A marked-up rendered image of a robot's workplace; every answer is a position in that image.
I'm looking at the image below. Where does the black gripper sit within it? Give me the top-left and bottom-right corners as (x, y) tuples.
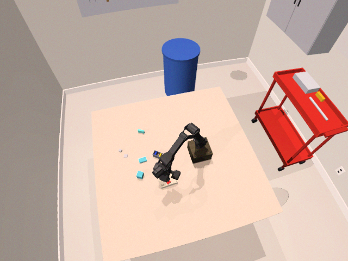
(153, 163), (181, 180)

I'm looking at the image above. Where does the beige square tray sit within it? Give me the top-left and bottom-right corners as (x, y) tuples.
(158, 173), (178, 189)

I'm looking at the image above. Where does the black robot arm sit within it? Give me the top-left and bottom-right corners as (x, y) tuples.
(152, 122), (208, 182)

